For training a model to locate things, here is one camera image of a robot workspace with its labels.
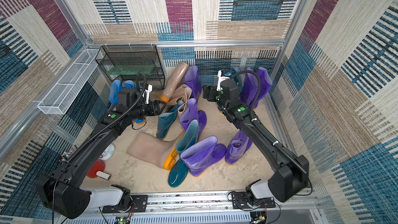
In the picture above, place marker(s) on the short purple boot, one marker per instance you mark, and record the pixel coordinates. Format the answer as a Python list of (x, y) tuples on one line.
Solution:
[(238, 146), (204, 154)]

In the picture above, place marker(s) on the blue rain boot upright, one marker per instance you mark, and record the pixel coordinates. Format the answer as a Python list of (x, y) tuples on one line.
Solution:
[(116, 87)]

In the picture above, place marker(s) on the beige boot middle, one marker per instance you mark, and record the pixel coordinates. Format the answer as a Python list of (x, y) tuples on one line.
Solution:
[(182, 93)]

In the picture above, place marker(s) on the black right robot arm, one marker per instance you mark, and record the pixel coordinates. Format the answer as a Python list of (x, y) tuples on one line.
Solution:
[(291, 172)]

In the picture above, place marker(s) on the green tray on shelf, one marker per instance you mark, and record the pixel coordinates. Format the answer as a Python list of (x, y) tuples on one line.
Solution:
[(131, 69)]

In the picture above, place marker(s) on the purple boot middle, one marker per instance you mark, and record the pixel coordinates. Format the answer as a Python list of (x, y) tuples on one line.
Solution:
[(192, 113)]

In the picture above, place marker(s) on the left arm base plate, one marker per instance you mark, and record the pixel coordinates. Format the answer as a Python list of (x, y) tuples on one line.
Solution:
[(135, 204)]

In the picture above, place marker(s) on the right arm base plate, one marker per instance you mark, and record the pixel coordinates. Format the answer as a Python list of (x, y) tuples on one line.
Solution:
[(242, 201)]

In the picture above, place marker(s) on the black wire mesh shelf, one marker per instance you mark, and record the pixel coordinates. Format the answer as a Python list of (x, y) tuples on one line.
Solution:
[(124, 62)]

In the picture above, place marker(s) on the short purple boot front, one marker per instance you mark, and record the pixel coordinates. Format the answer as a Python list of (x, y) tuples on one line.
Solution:
[(204, 154)]

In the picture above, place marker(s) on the aluminium front rail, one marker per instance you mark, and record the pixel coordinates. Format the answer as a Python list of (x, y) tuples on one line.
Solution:
[(206, 207)]

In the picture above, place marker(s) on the tall purple boot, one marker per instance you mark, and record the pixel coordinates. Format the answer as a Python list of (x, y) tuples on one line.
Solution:
[(266, 84), (249, 90)]

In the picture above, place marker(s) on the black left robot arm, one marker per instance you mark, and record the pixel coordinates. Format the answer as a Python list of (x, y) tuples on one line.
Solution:
[(61, 191)]

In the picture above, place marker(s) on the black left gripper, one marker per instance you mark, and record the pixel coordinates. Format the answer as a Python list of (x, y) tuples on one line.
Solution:
[(155, 107)]

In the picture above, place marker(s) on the white wire mesh basket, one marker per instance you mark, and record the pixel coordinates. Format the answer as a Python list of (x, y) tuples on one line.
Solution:
[(59, 99)]

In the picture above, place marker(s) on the purple boot at back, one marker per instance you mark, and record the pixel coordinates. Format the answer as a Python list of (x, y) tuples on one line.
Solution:
[(192, 81)]

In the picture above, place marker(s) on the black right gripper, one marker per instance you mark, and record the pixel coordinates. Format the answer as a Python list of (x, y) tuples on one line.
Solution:
[(213, 93)]

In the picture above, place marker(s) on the beige boot leaning at back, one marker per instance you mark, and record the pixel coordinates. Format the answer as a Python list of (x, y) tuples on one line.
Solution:
[(173, 81)]

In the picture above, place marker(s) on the teal boot front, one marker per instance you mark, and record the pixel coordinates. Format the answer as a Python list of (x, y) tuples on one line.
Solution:
[(180, 170)]

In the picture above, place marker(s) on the beige boot lying front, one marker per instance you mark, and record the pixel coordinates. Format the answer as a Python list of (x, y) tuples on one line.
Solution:
[(155, 151)]

